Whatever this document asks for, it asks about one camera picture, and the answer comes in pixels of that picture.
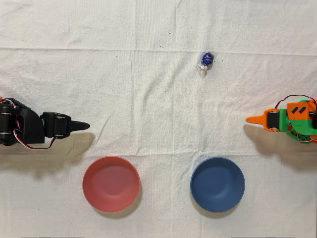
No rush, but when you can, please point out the blue candy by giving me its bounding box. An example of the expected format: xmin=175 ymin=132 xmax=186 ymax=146
xmin=197 ymin=51 xmax=215 ymax=74

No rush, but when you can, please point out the pink bowl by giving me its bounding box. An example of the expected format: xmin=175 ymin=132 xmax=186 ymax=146
xmin=82 ymin=155 xmax=141 ymax=213

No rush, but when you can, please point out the blue bowl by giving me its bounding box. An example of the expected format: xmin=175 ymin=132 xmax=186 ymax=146
xmin=190 ymin=156 xmax=246 ymax=213

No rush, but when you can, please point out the white tablecloth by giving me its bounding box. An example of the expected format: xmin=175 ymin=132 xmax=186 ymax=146
xmin=0 ymin=0 xmax=317 ymax=238

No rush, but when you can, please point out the servo cable of black arm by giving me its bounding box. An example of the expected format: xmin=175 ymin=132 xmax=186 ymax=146
xmin=13 ymin=127 xmax=57 ymax=150

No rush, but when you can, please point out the servo cable of orange arm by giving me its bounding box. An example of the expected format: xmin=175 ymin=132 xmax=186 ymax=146
xmin=274 ymin=94 xmax=317 ymax=110

